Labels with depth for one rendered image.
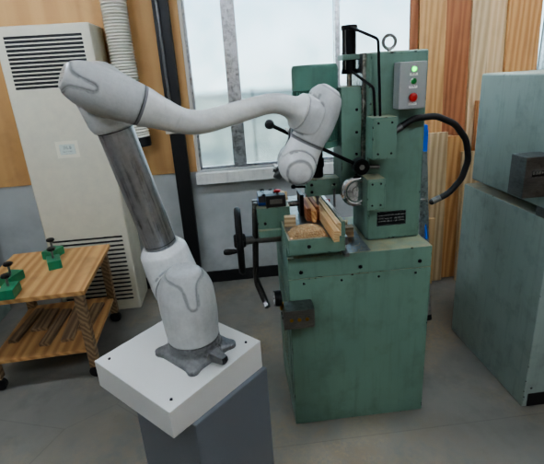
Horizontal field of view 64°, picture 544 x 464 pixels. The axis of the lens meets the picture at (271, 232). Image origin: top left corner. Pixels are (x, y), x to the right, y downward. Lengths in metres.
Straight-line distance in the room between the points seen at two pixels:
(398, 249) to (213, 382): 0.89
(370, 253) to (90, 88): 1.14
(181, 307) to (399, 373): 1.15
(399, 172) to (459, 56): 1.65
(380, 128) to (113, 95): 0.94
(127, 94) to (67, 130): 1.83
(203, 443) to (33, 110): 2.20
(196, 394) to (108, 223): 1.91
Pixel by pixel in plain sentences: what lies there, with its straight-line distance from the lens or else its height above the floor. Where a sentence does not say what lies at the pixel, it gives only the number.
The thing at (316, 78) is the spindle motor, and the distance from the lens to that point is 1.69.
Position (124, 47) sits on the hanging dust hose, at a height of 1.67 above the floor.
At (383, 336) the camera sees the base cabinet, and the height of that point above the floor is 0.41.
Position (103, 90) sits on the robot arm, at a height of 1.46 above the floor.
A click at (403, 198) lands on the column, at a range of 1.83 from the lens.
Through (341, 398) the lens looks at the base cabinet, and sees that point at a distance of 2.07.
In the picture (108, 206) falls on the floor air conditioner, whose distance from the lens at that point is 2.96.
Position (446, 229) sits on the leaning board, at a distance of 3.31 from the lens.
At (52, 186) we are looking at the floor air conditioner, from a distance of 3.02.
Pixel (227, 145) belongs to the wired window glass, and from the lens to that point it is 3.16.
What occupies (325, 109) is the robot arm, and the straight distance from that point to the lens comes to 1.26.
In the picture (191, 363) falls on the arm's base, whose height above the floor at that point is 0.71.
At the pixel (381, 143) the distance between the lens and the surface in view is 1.66.
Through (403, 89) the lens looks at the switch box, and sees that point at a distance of 1.69.
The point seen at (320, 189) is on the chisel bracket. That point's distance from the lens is 1.80.
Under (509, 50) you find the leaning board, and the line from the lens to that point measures 3.46.
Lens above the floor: 1.47
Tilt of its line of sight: 20 degrees down
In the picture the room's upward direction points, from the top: 4 degrees counter-clockwise
